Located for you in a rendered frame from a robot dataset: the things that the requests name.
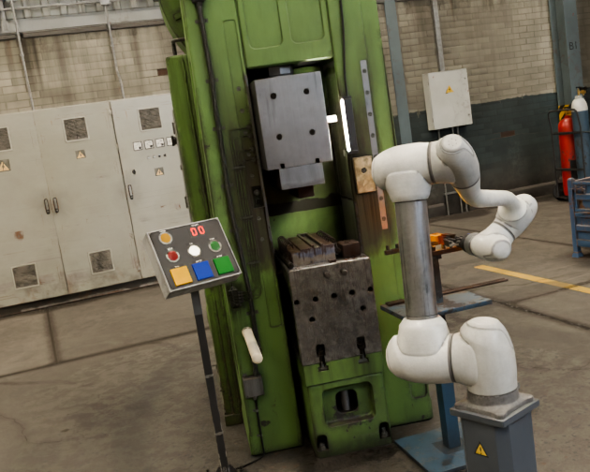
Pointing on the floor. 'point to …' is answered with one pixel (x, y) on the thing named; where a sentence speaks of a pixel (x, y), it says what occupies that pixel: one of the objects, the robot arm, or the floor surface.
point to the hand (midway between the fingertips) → (448, 239)
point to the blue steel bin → (589, 213)
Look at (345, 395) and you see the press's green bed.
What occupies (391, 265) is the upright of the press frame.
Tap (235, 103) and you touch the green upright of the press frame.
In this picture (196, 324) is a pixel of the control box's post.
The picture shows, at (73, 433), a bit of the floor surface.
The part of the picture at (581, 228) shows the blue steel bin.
